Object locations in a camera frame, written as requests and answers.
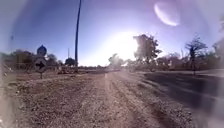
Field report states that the hazy round tree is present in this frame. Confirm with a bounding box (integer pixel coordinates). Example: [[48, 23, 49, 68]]
[[107, 53, 125, 70]]

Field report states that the tall dark pole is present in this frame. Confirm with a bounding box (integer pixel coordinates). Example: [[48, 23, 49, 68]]
[[73, 0, 83, 73]]

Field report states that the grey asphalt road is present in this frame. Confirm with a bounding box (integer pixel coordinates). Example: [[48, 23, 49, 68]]
[[139, 71, 224, 128]]

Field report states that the large dark tree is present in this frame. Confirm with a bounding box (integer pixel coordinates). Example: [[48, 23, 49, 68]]
[[132, 33, 163, 68]]

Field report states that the small dark tree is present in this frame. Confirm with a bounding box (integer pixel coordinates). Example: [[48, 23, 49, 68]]
[[64, 57, 77, 67]]

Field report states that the thin sparse tree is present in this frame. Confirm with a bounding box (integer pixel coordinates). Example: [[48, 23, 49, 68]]
[[184, 36, 209, 76]]

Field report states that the signpost with round signs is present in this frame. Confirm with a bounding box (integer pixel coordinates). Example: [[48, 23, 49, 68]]
[[33, 44, 48, 80]]

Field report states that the row of bushes and trees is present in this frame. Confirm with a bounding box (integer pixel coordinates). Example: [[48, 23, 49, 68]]
[[124, 39, 224, 72]]

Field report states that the row of dark trees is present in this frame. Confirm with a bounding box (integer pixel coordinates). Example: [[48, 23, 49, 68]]
[[0, 49, 64, 71]]

